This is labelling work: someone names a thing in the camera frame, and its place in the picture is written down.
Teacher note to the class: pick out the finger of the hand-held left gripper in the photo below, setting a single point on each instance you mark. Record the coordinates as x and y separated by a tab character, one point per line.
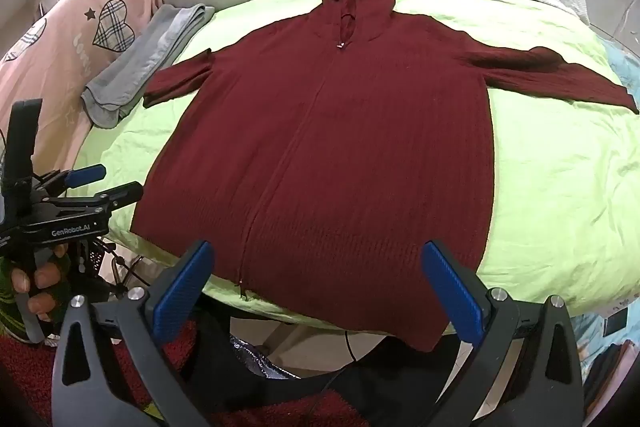
122	193
86	175

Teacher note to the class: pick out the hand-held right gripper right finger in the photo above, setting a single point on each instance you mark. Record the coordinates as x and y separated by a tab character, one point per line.
452	293

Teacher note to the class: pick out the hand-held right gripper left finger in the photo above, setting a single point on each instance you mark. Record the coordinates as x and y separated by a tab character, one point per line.
184	293

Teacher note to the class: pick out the dark red hooded sweater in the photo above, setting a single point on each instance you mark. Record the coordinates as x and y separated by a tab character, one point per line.
340	132

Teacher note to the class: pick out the person's left hand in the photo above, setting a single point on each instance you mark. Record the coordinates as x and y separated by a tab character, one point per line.
42	279

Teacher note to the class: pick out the silver foil bag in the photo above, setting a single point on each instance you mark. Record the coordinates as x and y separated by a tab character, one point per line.
260	357

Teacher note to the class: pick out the pink heart-patterned pillow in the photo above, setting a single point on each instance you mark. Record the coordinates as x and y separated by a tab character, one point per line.
60	57

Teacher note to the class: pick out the grey folded cloth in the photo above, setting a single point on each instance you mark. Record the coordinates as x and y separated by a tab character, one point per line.
140	57

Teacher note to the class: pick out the light green bed sheet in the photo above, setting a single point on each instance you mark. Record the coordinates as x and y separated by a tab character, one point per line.
550	187

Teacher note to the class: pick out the red rug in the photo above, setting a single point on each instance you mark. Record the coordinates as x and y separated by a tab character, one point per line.
30	372

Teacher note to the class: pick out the printed blue cloth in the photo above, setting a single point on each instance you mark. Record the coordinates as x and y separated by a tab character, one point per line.
607	347

